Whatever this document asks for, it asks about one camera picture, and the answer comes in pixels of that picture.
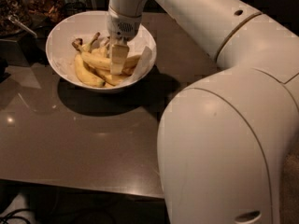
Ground glass jar of snacks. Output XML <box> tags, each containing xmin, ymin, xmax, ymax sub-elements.
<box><xmin>25</xmin><ymin>0</ymin><xmax>64</xmax><ymax>23</ymax></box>

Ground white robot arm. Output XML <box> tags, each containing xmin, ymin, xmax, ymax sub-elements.
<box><xmin>108</xmin><ymin>0</ymin><xmax>299</xmax><ymax>224</ymax></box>

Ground metal serving spoon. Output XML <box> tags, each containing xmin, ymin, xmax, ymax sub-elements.
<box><xmin>7</xmin><ymin>15</ymin><xmax>38</xmax><ymax>38</ymax></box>

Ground white ceramic bowl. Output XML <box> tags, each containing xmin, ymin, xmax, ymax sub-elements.
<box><xmin>46</xmin><ymin>11</ymin><xmax>157</xmax><ymax>93</ymax></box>

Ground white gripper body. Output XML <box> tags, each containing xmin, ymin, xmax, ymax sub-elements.
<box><xmin>107</xmin><ymin>7</ymin><xmax>141</xmax><ymax>44</ymax></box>

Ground black floor cables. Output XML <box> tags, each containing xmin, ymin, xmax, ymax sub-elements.
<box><xmin>0</xmin><ymin>207</ymin><xmax>36</xmax><ymax>224</ymax></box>

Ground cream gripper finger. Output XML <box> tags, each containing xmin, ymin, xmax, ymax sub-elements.
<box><xmin>109</xmin><ymin>39</ymin><xmax>130</xmax><ymax>75</ymax></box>

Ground green-stemmed back banana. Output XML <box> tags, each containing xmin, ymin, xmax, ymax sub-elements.
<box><xmin>92</xmin><ymin>39</ymin><xmax>140</xmax><ymax>76</ymax></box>

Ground yellow banana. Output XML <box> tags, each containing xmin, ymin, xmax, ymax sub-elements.
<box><xmin>74</xmin><ymin>32</ymin><xmax>107</xmax><ymax>89</ymax></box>
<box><xmin>81</xmin><ymin>47</ymin><xmax>140</xmax><ymax>74</ymax></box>
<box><xmin>95</xmin><ymin>69</ymin><xmax>127</xmax><ymax>86</ymax></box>

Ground glass bowl of nuts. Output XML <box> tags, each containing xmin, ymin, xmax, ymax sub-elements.
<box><xmin>0</xmin><ymin>0</ymin><xmax>32</xmax><ymax>37</ymax></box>

